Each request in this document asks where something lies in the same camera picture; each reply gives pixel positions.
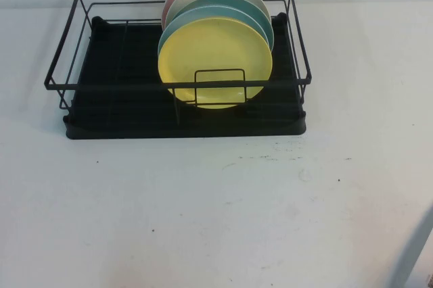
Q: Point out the yellow plate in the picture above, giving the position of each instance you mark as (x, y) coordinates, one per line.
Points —
(209, 51)

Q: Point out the light blue plate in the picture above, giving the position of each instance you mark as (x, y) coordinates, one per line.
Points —
(172, 31)

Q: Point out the green plate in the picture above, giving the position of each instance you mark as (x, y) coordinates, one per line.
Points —
(250, 14)

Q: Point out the black plastic drip tray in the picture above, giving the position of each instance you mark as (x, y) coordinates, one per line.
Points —
(135, 125)

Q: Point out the grey blurred frame bar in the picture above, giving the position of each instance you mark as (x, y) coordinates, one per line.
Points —
(419, 254)

